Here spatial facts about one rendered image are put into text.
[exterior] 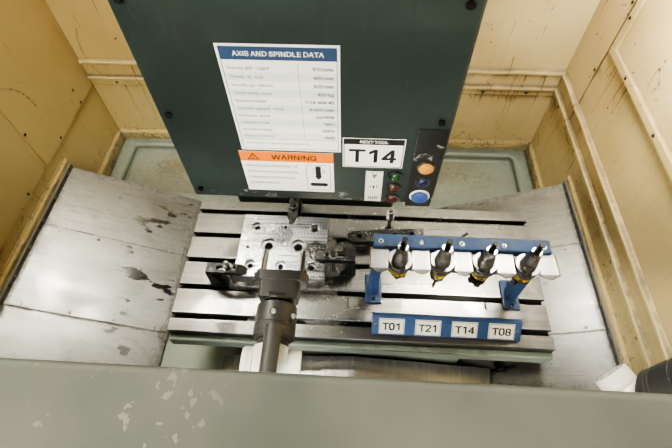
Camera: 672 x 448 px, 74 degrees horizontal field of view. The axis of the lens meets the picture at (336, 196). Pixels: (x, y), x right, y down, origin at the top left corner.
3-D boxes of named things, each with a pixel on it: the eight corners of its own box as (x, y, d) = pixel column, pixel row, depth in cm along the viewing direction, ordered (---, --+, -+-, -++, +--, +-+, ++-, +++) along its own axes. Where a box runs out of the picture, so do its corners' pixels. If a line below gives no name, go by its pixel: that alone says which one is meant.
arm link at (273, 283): (308, 266, 98) (302, 318, 91) (310, 284, 106) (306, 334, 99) (251, 263, 99) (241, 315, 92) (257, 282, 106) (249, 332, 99)
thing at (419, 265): (431, 275, 117) (432, 273, 116) (411, 274, 117) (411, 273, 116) (430, 251, 121) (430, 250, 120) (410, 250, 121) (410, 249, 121)
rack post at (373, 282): (381, 304, 145) (389, 261, 121) (364, 303, 145) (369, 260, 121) (381, 275, 150) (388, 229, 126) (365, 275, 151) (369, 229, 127)
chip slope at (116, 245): (195, 421, 151) (171, 406, 130) (3, 410, 154) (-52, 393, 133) (242, 204, 203) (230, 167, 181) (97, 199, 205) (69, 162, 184)
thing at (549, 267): (560, 280, 115) (562, 279, 115) (540, 280, 116) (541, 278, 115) (554, 256, 119) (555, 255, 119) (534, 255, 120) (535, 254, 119)
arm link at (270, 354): (303, 334, 99) (297, 389, 93) (254, 330, 99) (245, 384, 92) (306, 316, 90) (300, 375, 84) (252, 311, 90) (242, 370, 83)
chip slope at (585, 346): (599, 446, 145) (643, 434, 124) (383, 433, 148) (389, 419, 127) (541, 215, 197) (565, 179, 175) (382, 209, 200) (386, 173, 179)
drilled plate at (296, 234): (324, 285, 144) (324, 279, 140) (235, 281, 146) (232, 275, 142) (329, 225, 158) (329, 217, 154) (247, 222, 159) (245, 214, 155)
